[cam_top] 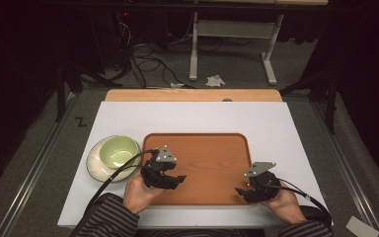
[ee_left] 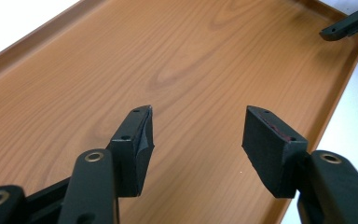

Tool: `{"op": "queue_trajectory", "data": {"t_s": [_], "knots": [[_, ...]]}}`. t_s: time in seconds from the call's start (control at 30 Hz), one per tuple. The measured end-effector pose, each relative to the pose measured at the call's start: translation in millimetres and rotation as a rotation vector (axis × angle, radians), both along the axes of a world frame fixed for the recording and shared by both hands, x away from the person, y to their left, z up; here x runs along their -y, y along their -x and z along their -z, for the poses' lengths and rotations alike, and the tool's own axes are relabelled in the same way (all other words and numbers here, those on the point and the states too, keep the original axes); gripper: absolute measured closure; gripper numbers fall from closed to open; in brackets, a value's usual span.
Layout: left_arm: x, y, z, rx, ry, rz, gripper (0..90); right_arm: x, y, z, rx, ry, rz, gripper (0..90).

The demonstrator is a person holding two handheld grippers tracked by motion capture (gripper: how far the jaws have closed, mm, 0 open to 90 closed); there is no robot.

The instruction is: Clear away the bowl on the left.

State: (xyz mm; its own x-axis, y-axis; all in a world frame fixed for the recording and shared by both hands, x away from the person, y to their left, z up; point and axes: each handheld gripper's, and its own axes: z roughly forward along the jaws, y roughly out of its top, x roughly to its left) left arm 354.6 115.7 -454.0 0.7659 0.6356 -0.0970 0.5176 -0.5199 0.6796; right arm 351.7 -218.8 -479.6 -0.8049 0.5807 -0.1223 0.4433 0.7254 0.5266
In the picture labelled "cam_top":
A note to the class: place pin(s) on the person's right hand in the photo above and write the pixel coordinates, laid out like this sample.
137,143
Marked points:
284,204

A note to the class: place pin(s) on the brown wooden tray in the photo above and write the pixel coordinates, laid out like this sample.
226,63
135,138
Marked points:
207,164

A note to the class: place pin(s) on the white table cover board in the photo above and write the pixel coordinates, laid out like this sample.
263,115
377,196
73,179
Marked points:
194,117

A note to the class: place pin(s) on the white plate with dark rim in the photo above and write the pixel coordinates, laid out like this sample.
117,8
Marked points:
95,164

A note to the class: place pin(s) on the person's left hand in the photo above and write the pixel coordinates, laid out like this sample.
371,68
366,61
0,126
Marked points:
138,197

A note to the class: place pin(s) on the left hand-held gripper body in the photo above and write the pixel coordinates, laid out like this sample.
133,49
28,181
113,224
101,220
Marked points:
152,170

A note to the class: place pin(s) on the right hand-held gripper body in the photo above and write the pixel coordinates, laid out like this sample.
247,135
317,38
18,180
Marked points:
265,184

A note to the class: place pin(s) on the small crumpled white paper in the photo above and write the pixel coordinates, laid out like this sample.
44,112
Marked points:
177,85

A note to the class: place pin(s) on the flat white paper sheet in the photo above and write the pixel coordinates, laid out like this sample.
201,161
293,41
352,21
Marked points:
362,227

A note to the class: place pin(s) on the light wooden table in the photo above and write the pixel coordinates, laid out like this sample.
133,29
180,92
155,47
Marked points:
194,94

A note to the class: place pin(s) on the black metal stand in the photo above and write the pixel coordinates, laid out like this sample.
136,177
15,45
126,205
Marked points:
66,82
329,92

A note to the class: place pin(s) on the white metal desk frame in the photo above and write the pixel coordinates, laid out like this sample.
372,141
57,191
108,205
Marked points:
237,29

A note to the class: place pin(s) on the green bowl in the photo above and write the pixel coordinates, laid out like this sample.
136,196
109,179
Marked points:
118,152

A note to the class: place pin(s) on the aluminium floor rail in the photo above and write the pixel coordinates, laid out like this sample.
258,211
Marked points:
36,164
348,164

